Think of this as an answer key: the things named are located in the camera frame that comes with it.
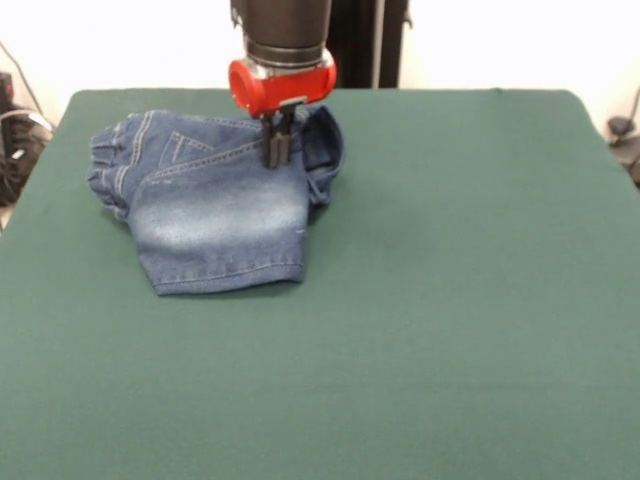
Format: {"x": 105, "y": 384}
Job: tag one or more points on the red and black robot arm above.
{"x": 285, "y": 25}

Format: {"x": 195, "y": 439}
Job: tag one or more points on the black wheeled stand base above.
{"x": 20, "y": 150}
{"x": 631, "y": 160}

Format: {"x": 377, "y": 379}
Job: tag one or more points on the dark green table cloth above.
{"x": 400, "y": 300}

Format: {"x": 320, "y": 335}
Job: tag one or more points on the blue denim jeans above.
{"x": 215, "y": 215}

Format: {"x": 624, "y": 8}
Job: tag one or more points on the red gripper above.
{"x": 290, "y": 90}

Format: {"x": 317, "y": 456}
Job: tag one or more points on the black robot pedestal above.
{"x": 360, "y": 45}

